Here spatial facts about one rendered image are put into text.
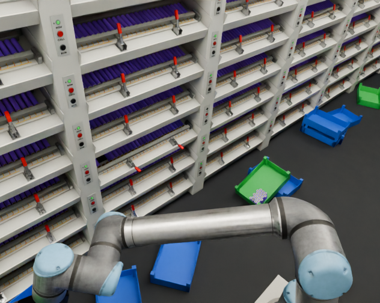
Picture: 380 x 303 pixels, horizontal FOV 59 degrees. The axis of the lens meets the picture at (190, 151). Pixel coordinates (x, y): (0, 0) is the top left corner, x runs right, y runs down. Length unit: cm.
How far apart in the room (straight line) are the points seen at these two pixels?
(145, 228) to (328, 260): 48
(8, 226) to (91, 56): 73
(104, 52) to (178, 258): 112
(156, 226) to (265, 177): 137
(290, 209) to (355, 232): 135
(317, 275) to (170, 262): 112
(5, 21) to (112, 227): 63
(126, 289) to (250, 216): 100
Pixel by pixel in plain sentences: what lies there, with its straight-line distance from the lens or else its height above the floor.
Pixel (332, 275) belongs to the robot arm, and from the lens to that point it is 85.
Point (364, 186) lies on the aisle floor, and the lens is 259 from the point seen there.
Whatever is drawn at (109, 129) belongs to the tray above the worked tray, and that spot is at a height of 70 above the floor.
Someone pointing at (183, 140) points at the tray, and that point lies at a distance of 176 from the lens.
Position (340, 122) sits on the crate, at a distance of 294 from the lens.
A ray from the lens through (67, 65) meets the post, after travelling 118.
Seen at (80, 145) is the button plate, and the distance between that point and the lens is 134.
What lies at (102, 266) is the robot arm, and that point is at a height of 78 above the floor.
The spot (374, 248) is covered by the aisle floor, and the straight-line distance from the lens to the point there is 224.
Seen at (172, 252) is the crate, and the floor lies 0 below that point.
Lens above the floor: 158
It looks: 40 degrees down
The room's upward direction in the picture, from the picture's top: 5 degrees clockwise
